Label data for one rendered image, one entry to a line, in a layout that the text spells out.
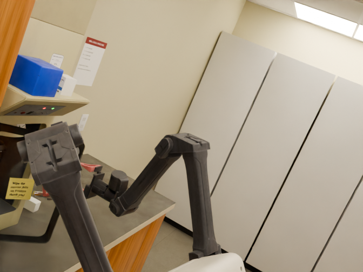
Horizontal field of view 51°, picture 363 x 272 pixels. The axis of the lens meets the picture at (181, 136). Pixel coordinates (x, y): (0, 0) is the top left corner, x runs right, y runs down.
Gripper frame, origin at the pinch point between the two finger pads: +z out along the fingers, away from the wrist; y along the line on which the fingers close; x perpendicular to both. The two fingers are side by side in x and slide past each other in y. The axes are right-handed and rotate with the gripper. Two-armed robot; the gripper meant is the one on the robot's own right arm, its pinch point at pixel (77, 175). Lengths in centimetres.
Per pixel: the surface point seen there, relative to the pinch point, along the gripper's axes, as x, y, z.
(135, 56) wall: -114, 46, 54
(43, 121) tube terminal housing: 15.0, 18.0, 11.8
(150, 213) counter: -62, -26, -15
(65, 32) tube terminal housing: 20, 50, 12
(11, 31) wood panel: 49, 47, 4
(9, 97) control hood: 41, 29, 5
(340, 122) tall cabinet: -270, 60, -93
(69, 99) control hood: 21.3, 30.9, 0.6
